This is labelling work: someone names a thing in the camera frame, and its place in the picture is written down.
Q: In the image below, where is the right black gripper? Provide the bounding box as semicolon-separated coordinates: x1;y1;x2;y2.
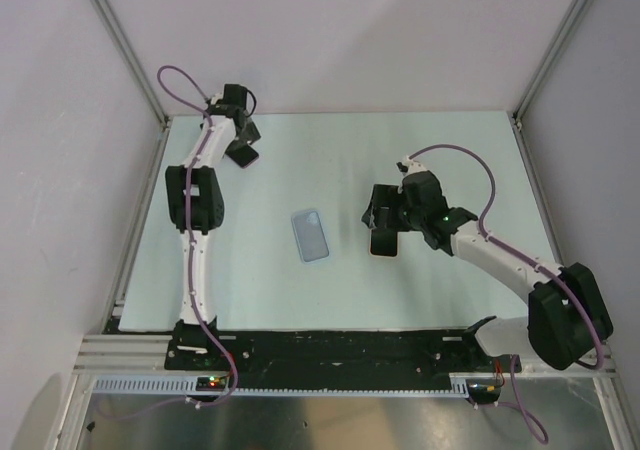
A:
362;184;426;232

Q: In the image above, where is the black smartphone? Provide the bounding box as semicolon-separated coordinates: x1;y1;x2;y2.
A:
368;229;401;258

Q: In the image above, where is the black phone with red edge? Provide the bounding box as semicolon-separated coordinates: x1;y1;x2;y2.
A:
225;144;259;169

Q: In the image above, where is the translucent blue phone case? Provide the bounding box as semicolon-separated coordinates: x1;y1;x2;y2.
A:
291;209;330;264

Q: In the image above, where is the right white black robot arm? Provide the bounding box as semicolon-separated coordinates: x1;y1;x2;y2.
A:
361;171;613;371

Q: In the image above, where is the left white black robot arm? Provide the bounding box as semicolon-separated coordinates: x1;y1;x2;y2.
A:
165;84;260;369

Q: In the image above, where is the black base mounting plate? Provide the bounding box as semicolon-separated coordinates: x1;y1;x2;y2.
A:
102;327;536;392

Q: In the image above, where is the left controller board with LEDs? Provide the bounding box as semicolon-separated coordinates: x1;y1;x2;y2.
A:
196;376;228;392

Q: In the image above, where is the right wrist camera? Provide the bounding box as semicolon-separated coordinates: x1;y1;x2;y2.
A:
396;157;427;177

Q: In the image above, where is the left aluminium frame post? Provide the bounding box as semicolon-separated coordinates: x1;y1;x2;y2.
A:
89;0;169;130

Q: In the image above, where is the aluminium frame post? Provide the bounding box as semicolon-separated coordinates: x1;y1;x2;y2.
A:
89;0;169;130
511;0;594;130

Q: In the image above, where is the right controller board with wires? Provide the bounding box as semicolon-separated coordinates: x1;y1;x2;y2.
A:
466;380;502;406

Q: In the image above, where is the white slotted cable duct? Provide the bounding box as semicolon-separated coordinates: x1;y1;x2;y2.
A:
94;375;469;398

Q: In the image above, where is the front aluminium frame rail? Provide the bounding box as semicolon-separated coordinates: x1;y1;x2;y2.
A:
73;334;617;377

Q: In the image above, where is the right aluminium frame post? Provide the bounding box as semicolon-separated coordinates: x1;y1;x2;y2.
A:
511;0;594;130

